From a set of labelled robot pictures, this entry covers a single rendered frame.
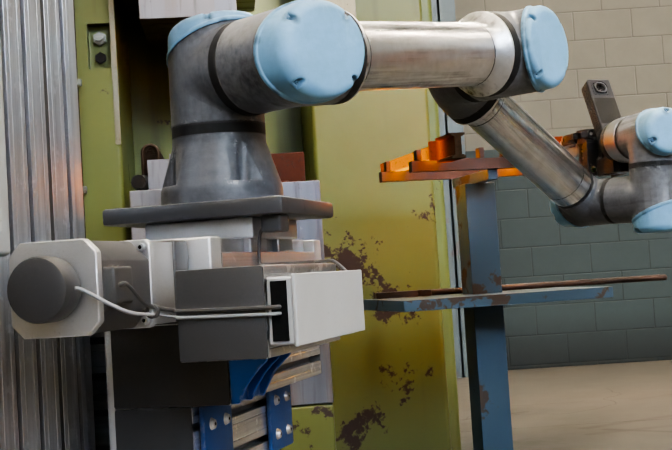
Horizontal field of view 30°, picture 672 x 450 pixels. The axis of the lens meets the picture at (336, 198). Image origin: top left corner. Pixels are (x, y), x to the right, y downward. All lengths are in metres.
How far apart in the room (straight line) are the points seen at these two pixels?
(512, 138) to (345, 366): 0.94
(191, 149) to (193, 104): 0.05
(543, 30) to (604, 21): 7.18
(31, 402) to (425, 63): 0.63
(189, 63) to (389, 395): 1.36
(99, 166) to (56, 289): 1.63
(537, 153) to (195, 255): 0.78
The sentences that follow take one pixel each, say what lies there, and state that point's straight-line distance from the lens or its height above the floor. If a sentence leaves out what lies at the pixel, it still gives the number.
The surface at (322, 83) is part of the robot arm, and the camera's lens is 1.41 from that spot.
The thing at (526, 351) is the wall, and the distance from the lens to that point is 8.65.
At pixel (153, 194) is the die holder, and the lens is 2.51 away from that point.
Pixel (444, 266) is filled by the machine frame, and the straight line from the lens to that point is 3.19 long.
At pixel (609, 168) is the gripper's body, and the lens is 2.14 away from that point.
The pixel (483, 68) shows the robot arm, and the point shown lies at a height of 0.98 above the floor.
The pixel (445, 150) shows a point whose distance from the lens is 2.20.
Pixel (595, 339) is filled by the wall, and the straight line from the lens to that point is 8.73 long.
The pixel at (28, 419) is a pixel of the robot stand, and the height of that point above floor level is 0.60.
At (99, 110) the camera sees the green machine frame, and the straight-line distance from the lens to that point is 2.74.
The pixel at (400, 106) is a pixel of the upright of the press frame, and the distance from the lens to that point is 2.76.
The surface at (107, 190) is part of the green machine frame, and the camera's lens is 2.72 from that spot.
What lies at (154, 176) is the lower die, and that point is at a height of 0.95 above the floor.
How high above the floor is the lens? 0.73
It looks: 3 degrees up
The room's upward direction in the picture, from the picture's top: 4 degrees counter-clockwise
